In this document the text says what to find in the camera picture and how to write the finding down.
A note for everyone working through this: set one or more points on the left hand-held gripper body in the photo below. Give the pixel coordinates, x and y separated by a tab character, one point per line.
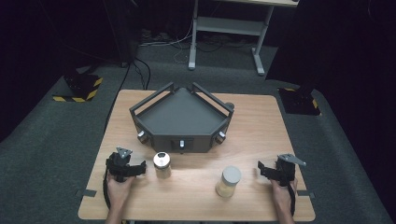
120	163

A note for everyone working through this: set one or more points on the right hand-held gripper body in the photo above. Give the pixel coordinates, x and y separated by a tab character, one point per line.
287	169

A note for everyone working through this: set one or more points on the glass jar with silver lid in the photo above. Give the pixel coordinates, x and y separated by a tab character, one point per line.
162	165

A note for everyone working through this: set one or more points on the glass jar with grey lid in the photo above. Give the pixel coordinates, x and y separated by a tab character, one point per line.
229	182

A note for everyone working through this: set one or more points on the dark grey corner rack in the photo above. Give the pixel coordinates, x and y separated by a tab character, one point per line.
182	115

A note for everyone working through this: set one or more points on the person's right hand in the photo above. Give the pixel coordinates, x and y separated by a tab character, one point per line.
281	196

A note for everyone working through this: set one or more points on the person's left hand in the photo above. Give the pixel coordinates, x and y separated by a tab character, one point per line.
117	191

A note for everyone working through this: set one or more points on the dark tape strip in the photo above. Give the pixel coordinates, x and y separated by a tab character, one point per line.
306	194
86	193

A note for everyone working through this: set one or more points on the black yellow striped stand base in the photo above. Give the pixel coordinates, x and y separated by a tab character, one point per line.
299	101
81	87

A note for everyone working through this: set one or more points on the black curtain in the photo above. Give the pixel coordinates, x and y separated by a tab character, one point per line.
311	40

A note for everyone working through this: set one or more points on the black stand column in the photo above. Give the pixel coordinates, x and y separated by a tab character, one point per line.
120	31

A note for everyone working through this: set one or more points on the grey metal table frame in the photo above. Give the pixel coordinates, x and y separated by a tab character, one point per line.
230	26

